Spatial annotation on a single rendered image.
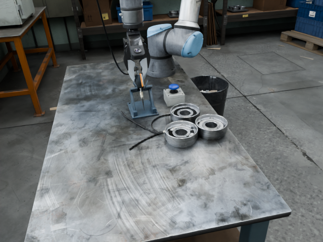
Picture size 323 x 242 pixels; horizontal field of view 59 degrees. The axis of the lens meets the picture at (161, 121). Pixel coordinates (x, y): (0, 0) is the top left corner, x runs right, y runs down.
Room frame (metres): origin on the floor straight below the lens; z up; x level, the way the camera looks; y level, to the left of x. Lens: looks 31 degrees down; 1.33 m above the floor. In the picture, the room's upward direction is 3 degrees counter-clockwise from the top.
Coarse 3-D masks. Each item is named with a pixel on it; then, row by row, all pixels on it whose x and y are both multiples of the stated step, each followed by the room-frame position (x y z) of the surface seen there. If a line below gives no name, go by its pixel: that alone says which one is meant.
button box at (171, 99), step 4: (180, 88) 1.05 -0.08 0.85; (164, 92) 1.03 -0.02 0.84; (168, 92) 1.02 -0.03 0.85; (172, 92) 1.01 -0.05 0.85; (176, 92) 1.01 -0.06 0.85; (180, 92) 1.01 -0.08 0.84; (164, 96) 1.03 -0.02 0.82; (168, 96) 0.98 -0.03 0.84; (172, 96) 0.98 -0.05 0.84; (176, 96) 0.99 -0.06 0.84; (180, 96) 0.99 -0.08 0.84; (184, 96) 0.99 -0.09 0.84; (164, 100) 1.03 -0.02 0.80; (168, 100) 0.98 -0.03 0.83; (172, 100) 0.98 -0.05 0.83; (176, 100) 0.99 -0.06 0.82; (180, 100) 0.99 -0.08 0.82; (184, 100) 0.99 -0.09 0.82; (168, 104) 0.98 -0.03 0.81; (172, 104) 0.98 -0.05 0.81
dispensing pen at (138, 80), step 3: (135, 69) 1.01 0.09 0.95; (138, 69) 1.01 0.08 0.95; (138, 72) 1.01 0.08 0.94; (135, 75) 0.99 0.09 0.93; (138, 75) 0.98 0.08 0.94; (138, 78) 0.98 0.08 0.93; (135, 81) 1.00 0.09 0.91; (138, 81) 0.97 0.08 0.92; (138, 84) 0.96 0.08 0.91; (141, 84) 0.97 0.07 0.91; (138, 87) 0.97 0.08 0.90; (141, 87) 0.97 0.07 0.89; (141, 90) 0.97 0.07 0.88; (141, 93) 0.96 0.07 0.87; (141, 96) 0.95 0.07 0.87
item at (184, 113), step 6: (174, 108) 0.91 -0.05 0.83; (192, 108) 0.91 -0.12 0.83; (198, 108) 0.89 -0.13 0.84; (180, 114) 0.87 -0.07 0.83; (186, 114) 0.90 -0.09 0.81; (192, 114) 0.86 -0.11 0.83; (198, 114) 0.85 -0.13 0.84; (174, 120) 0.84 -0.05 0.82; (180, 120) 0.83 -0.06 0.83; (186, 120) 0.82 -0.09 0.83; (192, 120) 0.83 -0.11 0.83
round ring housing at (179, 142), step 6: (168, 126) 0.78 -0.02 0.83; (174, 126) 0.79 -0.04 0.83; (186, 126) 0.79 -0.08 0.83; (192, 126) 0.78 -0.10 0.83; (174, 132) 0.75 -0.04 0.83; (180, 132) 0.77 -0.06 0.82; (186, 132) 0.76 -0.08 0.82; (168, 138) 0.72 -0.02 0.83; (174, 138) 0.71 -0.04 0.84; (180, 138) 0.70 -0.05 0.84; (186, 138) 0.70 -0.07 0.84; (192, 138) 0.71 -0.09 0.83; (174, 144) 0.71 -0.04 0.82; (180, 144) 0.70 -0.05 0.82; (186, 144) 0.70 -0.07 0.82; (192, 144) 0.72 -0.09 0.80
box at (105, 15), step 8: (88, 0) 4.14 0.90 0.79; (104, 0) 4.20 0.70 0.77; (88, 8) 4.15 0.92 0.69; (96, 8) 4.17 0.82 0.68; (104, 8) 4.21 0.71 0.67; (88, 16) 4.15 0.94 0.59; (96, 16) 4.18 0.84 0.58; (104, 16) 4.21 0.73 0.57; (88, 24) 4.15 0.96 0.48; (96, 24) 4.18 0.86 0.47; (104, 24) 4.21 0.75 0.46
